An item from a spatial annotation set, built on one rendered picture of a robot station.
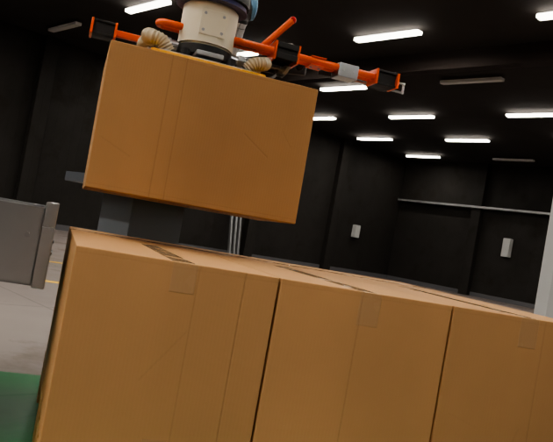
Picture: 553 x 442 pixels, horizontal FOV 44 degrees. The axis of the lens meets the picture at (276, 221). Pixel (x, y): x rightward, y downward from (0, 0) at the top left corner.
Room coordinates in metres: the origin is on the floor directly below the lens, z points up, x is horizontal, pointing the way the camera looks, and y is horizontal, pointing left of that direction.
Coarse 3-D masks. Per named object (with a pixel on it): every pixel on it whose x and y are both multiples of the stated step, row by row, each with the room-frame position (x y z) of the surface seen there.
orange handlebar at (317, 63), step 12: (156, 24) 2.05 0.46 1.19; (168, 24) 2.04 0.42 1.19; (180, 24) 2.05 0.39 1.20; (120, 36) 2.27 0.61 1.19; (132, 36) 2.28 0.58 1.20; (240, 48) 2.15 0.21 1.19; (252, 48) 2.13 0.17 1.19; (264, 48) 2.13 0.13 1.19; (300, 60) 2.17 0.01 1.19; (312, 60) 2.17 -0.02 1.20; (324, 60) 2.19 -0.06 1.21; (360, 72) 2.22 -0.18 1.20
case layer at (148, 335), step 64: (64, 256) 2.12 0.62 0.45; (128, 256) 1.29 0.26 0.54; (192, 256) 1.63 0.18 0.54; (64, 320) 1.26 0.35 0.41; (128, 320) 1.29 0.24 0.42; (192, 320) 1.33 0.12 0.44; (256, 320) 1.37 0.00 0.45; (320, 320) 1.41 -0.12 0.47; (384, 320) 1.45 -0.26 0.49; (448, 320) 1.49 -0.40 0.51; (512, 320) 1.54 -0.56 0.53; (64, 384) 1.27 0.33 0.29; (128, 384) 1.30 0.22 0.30; (192, 384) 1.34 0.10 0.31; (256, 384) 1.38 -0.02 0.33; (320, 384) 1.42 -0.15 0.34; (384, 384) 1.46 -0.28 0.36; (448, 384) 1.50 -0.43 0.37; (512, 384) 1.55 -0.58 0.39
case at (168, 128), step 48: (144, 48) 1.86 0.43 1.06; (144, 96) 1.87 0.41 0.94; (192, 96) 1.90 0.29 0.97; (240, 96) 1.94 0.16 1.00; (288, 96) 1.98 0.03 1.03; (96, 144) 1.84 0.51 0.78; (144, 144) 1.87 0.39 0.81; (192, 144) 1.91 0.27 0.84; (240, 144) 1.95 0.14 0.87; (288, 144) 1.99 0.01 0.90; (144, 192) 1.88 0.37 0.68; (192, 192) 1.92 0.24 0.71; (240, 192) 1.95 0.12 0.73; (288, 192) 2.00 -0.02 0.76
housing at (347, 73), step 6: (342, 66) 2.20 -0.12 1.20; (348, 66) 2.21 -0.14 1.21; (354, 66) 2.21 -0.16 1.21; (336, 72) 2.21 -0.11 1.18; (342, 72) 2.20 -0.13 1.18; (348, 72) 2.21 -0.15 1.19; (354, 72) 2.21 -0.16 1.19; (336, 78) 2.24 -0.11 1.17; (342, 78) 2.23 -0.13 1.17; (348, 78) 2.22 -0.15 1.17; (354, 78) 2.22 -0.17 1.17
